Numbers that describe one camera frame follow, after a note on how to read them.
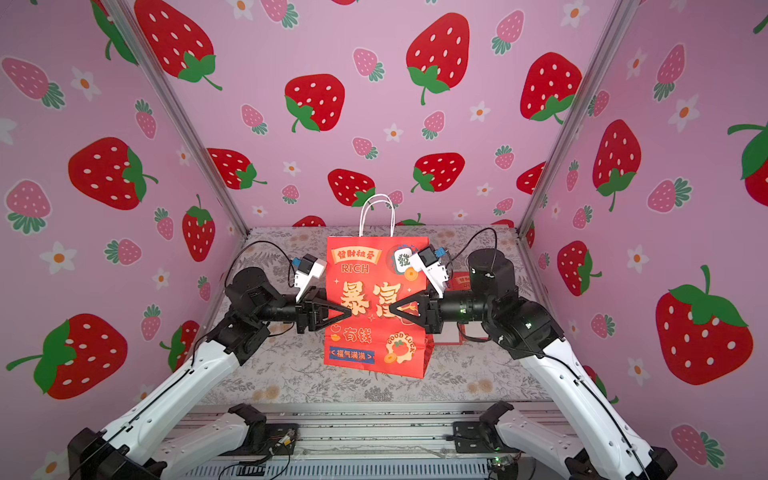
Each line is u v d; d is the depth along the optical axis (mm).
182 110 859
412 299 534
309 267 563
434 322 485
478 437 732
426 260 505
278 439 720
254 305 542
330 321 584
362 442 742
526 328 423
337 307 580
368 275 562
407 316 545
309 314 560
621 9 680
